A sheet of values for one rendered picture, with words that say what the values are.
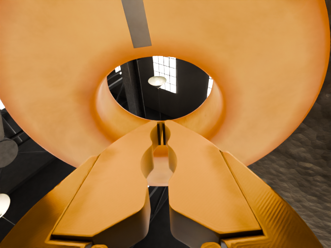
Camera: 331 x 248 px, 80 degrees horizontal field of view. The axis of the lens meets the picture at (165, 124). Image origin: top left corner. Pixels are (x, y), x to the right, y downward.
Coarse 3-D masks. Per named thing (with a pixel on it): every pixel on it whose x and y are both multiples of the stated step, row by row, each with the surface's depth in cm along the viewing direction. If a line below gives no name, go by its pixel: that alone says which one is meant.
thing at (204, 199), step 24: (168, 120) 12; (168, 144) 10; (192, 144) 10; (192, 168) 8; (216, 168) 8; (168, 192) 7; (192, 192) 7; (216, 192) 7; (240, 192) 7; (192, 216) 6; (216, 216) 6; (240, 216) 6; (192, 240) 7; (216, 240) 6
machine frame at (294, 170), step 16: (320, 96) 32; (320, 112) 33; (304, 128) 36; (320, 128) 35; (288, 144) 40; (304, 144) 38; (320, 144) 36; (272, 160) 45; (288, 160) 43; (304, 160) 40; (320, 160) 38; (272, 176) 48; (288, 176) 45; (304, 176) 43; (320, 176) 40; (288, 192) 48; (304, 192) 45; (320, 192) 43; (304, 208) 48; (320, 208) 45; (320, 224) 48; (320, 240) 52
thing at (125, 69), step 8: (128, 64) 443; (136, 64) 452; (128, 72) 438; (136, 72) 468; (128, 80) 455; (136, 80) 485; (128, 88) 473; (136, 88) 499; (128, 96) 494; (136, 96) 512; (128, 104) 515; (136, 104) 524; (136, 112) 516; (144, 112) 548
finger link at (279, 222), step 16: (240, 176) 8; (256, 176) 8; (256, 192) 7; (272, 192) 7; (256, 208) 6; (272, 208) 6; (288, 208) 6; (272, 224) 6; (288, 224) 6; (304, 224) 6; (224, 240) 6; (240, 240) 6; (256, 240) 6; (272, 240) 6; (288, 240) 6; (304, 240) 6
